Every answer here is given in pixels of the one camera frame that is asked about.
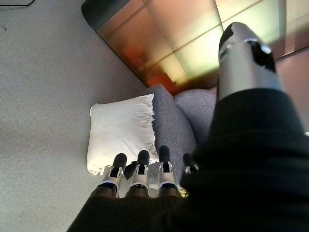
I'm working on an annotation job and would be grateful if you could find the right robot hand dark palm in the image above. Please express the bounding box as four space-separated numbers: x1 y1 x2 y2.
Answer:
67 21 309 232

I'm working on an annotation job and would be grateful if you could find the white fringed cushion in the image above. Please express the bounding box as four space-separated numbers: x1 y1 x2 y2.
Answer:
86 93 160 176

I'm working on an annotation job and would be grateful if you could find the grey fabric armchair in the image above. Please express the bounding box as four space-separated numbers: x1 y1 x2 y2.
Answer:
142 84 218 192

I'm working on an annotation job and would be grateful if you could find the colourful rug with dark edge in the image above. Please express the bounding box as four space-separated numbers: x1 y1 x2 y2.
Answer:
81 0 309 95

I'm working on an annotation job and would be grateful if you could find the thin black floor cable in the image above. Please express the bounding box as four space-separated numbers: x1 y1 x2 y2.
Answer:
0 0 36 7

